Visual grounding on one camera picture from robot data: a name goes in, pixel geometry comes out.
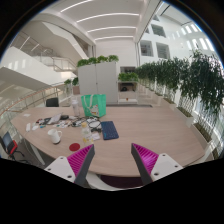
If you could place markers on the white planter box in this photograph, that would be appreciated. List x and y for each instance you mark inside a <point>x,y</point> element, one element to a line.
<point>188,120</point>

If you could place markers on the white small device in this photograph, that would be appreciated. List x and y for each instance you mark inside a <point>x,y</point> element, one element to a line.
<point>28,127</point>

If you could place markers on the row of tall green trees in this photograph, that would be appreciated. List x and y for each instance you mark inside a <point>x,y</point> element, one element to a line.
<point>199,76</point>

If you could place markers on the green plants on shelf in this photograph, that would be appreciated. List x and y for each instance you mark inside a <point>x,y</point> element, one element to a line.
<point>130,76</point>

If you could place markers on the clear plastic water bottle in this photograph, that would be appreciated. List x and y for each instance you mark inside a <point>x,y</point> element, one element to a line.
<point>86,133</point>

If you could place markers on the grey pouch on table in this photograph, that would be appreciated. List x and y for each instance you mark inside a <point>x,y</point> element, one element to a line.
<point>54,119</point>

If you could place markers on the black chair behind table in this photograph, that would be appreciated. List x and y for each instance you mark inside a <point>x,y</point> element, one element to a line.
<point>52,102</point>

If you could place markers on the tall white cabinet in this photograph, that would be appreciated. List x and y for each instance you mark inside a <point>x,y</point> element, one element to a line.
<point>99,78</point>

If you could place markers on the red and black office chair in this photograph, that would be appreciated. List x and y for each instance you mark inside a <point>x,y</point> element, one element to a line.
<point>9,145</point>

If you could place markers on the white ceramic mug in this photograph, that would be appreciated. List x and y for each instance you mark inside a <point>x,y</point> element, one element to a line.
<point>55,135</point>

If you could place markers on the green plants on cabinet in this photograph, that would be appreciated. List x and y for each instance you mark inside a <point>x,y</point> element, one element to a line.
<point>96,60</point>

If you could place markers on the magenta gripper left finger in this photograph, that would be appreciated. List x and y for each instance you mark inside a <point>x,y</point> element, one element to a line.
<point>73,168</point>

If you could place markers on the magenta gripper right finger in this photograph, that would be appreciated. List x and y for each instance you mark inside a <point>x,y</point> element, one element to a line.
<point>153,166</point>

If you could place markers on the red round coaster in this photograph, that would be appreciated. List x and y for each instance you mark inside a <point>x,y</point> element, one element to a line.
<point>74,147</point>

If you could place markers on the tall clear water bottle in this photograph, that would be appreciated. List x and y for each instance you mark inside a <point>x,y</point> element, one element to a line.
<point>75,107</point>

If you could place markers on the green shopping bag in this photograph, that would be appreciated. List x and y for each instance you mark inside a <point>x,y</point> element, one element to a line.
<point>94,105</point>

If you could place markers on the low white shelf unit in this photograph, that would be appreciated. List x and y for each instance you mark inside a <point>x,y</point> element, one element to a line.
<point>127,92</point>

